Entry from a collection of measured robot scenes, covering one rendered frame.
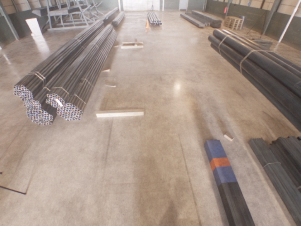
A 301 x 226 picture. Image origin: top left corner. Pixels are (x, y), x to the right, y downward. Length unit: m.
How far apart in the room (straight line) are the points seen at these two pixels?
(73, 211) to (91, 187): 0.37
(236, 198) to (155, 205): 1.05
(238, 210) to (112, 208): 1.60
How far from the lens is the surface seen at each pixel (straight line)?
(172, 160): 2.40
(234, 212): 2.21
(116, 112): 3.02
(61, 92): 2.83
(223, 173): 2.34
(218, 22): 12.59
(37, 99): 3.06
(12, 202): 2.91
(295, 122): 2.09
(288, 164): 2.88
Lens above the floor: 2.10
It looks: 43 degrees down
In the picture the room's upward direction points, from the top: straight up
